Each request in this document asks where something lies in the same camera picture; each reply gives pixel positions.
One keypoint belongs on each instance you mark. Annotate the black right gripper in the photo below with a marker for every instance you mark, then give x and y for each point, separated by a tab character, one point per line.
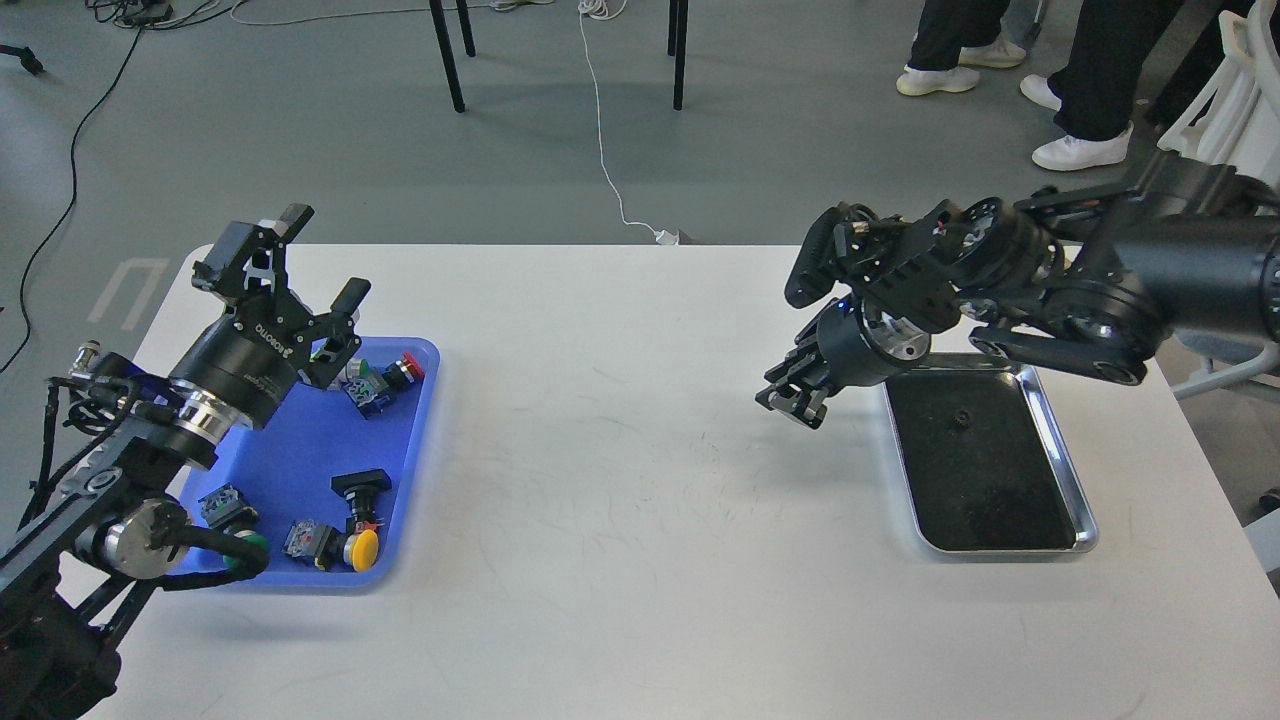
850	342

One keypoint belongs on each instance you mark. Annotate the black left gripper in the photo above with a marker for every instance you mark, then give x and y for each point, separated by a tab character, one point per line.
267	340

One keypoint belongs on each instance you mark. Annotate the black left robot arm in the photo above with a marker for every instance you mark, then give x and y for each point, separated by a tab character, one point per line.
102	534

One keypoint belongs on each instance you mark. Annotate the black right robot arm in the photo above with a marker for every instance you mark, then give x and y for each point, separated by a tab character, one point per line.
1088	282

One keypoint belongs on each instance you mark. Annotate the blue plastic tray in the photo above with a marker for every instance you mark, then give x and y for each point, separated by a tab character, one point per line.
285	470

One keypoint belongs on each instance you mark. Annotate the silver metal tray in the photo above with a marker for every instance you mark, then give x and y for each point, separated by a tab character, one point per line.
1004	489

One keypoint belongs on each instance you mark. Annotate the black square push button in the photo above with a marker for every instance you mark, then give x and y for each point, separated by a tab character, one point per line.
360	490

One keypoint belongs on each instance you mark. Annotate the person white shoes dark trousers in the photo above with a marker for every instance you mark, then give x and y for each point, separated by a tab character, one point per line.
952	40

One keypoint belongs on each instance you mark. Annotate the red push button switch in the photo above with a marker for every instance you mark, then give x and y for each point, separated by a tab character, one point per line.
372	389

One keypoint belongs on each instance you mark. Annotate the green push button switch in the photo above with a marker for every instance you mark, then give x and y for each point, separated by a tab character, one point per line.
226	509

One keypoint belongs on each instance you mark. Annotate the yellow push button switch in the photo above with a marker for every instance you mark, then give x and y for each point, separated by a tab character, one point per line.
325	546

